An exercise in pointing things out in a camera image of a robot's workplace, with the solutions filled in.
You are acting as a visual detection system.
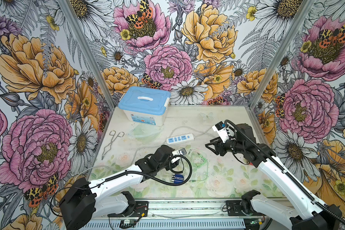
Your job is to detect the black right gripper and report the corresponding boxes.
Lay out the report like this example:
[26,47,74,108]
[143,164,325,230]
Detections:
[205,136,245,157]

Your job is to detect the white charger adapter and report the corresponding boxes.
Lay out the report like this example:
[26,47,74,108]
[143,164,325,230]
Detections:
[172,148,187,156]

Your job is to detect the green charging cable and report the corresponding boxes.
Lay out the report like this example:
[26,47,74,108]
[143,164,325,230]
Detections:
[186,149,209,184]

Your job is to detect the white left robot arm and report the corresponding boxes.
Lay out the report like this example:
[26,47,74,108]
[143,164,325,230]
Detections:
[59,145,186,230]

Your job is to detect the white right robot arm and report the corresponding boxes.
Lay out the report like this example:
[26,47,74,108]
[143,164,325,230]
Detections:
[205,120,345,230]

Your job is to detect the blue electric shaver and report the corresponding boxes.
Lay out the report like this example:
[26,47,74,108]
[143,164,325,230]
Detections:
[172,174,185,184]

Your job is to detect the white power strip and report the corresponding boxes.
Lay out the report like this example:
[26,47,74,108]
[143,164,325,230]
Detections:
[166,133,195,145]

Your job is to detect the clear green plastic bag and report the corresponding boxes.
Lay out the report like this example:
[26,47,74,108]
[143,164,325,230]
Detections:
[128,124,163,143]

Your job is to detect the floral table mat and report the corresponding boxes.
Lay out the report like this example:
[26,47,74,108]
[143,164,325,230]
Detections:
[85,140,283,198]

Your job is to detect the blue lid storage box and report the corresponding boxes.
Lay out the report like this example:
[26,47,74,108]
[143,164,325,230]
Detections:
[118,86,171,127]

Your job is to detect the metal scissor tongs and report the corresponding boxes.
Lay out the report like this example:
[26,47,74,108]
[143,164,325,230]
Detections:
[101,130,125,160]

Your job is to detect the white power strip cable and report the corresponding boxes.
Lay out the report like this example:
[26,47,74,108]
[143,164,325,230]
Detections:
[126,125,219,167]

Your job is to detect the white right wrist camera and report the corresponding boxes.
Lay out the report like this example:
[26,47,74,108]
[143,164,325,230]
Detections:
[212,121,230,143]

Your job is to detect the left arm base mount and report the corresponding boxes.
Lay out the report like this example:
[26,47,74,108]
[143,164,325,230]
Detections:
[107,201,149,218]

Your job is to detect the aluminium front rail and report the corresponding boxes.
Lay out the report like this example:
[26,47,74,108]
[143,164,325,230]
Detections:
[60,198,308,220]

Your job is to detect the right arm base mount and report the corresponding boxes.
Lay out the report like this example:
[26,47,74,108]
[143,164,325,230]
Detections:
[223,200,264,217]

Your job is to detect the aluminium right corner post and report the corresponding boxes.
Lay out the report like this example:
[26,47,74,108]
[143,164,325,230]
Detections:
[249,1,315,109]

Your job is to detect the aluminium corner post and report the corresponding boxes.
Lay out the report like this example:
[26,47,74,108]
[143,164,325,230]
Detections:
[59,1,116,111]
[249,1,315,109]

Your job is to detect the aluminium left corner post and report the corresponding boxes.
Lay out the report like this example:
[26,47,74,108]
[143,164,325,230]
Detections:
[59,1,116,111]

